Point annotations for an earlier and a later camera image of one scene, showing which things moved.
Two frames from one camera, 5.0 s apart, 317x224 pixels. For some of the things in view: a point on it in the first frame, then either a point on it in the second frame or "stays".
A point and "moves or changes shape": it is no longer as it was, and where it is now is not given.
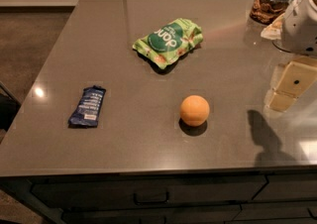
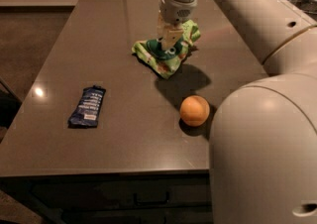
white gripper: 299,26 to 173,11
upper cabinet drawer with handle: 148,191 stays
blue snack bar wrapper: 87,111 stays
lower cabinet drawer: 197,214 stays
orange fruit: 194,110 stays
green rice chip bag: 165,42 moves or changes shape
